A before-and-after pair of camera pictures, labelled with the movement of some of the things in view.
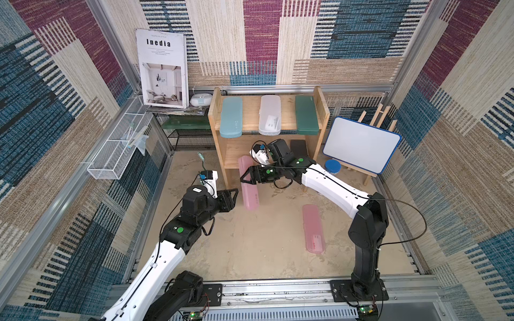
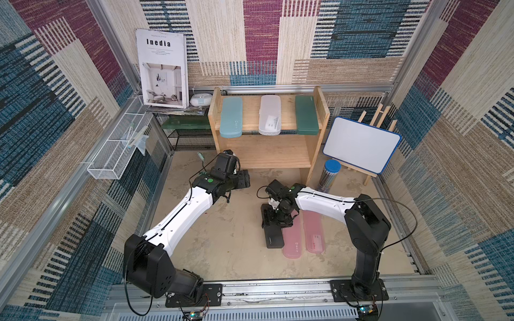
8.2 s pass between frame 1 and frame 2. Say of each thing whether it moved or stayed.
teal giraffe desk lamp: stayed
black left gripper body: moved
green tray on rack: stayed
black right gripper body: moved
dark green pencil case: stayed
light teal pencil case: stayed
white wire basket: stayed
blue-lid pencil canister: stayed
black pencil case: moved
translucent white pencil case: stayed
